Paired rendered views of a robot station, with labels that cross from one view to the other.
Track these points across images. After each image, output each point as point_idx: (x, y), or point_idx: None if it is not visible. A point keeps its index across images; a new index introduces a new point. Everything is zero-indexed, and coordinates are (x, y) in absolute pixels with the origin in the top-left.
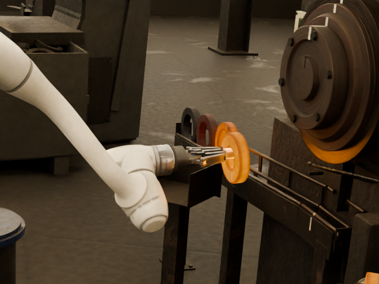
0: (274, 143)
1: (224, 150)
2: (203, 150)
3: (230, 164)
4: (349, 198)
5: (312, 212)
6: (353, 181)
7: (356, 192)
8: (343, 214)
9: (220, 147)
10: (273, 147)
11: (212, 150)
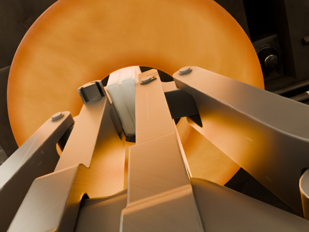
0: (7, 127)
1: (132, 84)
2: (62, 164)
3: (128, 153)
4: (266, 53)
5: (302, 95)
6: (285, 4)
7: (303, 16)
8: (271, 84)
9: (83, 101)
10: (10, 137)
11: (101, 124)
